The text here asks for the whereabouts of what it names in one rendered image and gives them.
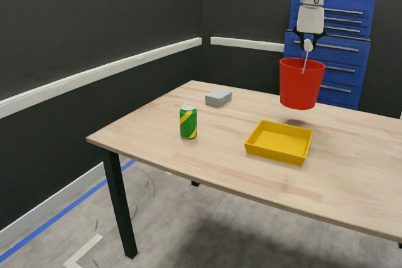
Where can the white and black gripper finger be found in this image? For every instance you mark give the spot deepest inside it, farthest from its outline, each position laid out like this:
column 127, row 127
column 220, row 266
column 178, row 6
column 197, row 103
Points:
column 317, row 38
column 300, row 36

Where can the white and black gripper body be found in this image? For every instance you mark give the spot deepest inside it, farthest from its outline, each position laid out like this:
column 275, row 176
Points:
column 310, row 19

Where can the yellow square tray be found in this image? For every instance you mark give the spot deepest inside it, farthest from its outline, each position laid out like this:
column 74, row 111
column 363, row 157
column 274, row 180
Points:
column 279, row 142

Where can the green and yellow drink can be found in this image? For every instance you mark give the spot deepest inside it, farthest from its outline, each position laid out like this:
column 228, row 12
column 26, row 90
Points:
column 188, row 121

